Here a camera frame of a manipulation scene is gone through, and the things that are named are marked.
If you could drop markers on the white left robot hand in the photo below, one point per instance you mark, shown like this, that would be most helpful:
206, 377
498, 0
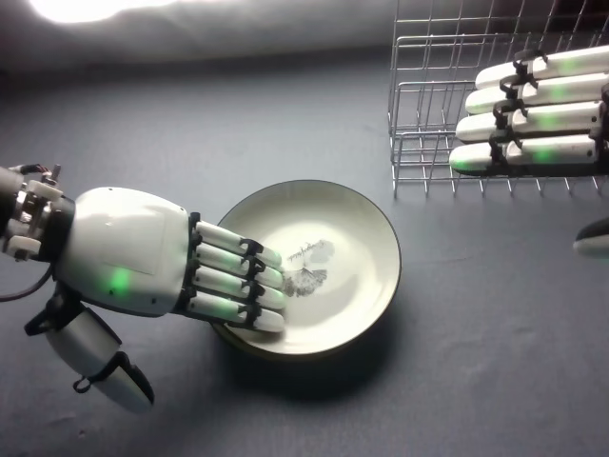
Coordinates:
128, 238

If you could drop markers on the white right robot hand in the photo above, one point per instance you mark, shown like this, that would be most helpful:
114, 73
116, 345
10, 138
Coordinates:
547, 114

